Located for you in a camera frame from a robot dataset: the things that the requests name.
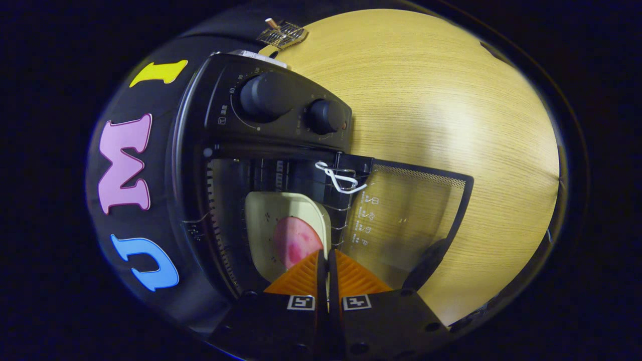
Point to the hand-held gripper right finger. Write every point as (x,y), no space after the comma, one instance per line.
(381,326)

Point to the black toaster oven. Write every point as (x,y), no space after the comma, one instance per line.
(220,100)

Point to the pale green square plate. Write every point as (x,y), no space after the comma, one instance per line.
(266,220)

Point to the pink ham slice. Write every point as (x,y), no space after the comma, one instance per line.
(296,240)

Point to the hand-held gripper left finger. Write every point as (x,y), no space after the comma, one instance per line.
(281,326)

